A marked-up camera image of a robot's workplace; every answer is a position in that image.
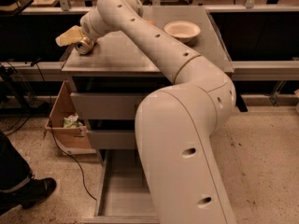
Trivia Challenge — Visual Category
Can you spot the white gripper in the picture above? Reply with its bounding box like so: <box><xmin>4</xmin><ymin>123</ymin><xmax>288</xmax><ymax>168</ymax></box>
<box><xmin>55</xmin><ymin>8</ymin><xmax>119</xmax><ymax>47</ymax></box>

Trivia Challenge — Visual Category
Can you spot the crushed orange soda can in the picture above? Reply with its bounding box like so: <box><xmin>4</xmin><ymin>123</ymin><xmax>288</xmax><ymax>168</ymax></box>
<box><xmin>75</xmin><ymin>37</ymin><xmax>95</xmax><ymax>55</ymax></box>

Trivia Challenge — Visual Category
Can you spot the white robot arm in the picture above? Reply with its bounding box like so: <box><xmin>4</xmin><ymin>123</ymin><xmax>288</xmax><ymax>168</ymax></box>
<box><xmin>56</xmin><ymin>0</ymin><xmax>236</xmax><ymax>224</ymax></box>

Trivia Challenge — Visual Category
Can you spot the grey drawer cabinet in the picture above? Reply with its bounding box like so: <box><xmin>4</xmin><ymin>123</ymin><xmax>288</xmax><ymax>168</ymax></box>
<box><xmin>63</xmin><ymin>6</ymin><xmax>235</xmax><ymax>150</ymax></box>

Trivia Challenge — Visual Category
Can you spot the grey top drawer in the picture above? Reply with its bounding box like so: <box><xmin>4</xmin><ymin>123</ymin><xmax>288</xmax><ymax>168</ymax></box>
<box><xmin>70</xmin><ymin>77</ymin><xmax>176</xmax><ymax>121</ymax></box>

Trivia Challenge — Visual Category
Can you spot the grey middle drawer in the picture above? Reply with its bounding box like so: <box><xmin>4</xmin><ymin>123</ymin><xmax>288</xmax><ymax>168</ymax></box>
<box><xmin>87</xmin><ymin>119</ymin><xmax>135</xmax><ymax>149</ymax></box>

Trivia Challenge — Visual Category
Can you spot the grey open bottom drawer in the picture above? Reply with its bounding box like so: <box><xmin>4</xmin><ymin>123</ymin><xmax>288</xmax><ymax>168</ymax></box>
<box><xmin>82</xmin><ymin>149</ymin><xmax>159</xmax><ymax>224</ymax></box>

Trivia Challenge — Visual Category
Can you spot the crumpled paper in box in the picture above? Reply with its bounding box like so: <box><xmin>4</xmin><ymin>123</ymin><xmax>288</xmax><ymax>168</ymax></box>
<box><xmin>63</xmin><ymin>115</ymin><xmax>83</xmax><ymax>128</ymax></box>

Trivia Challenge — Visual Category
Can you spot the cardboard box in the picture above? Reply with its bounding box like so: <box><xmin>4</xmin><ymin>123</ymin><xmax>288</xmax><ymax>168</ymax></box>
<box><xmin>45</xmin><ymin>81</ymin><xmax>95</xmax><ymax>155</ymax></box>

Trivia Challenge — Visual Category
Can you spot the white paper bowl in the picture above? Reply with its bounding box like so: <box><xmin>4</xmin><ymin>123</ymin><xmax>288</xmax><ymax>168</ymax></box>
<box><xmin>164</xmin><ymin>21</ymin><xmax>201</xmax><ymax>43</ymax></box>

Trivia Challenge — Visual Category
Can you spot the person's dark trouser leg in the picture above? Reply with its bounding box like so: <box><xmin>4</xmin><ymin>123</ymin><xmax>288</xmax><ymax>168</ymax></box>
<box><xmin>0</xmin><ymin>132</ymin><xmax>32</xmax><ymax>193</ymax></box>

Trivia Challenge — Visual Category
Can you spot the black shoe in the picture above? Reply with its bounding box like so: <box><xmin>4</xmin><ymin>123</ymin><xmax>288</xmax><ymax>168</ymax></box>
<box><xmin>0</xmin><ymin>177</ymin><xmax>57</xmax><ymax>215</ymax></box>

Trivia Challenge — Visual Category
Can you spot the black floor cable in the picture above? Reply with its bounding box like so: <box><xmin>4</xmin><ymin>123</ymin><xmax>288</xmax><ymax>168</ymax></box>
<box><xmin>31</xmin><ymin>59</ymin><xmax>98</xmax><ymax>202</ymax></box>

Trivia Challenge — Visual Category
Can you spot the grey metal rail frame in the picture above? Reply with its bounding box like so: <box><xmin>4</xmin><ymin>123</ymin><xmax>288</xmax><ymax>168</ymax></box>
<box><xmin>0</xmin><ymin>0</ymin><xmax>299</xmax><ymax>82</ymax></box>

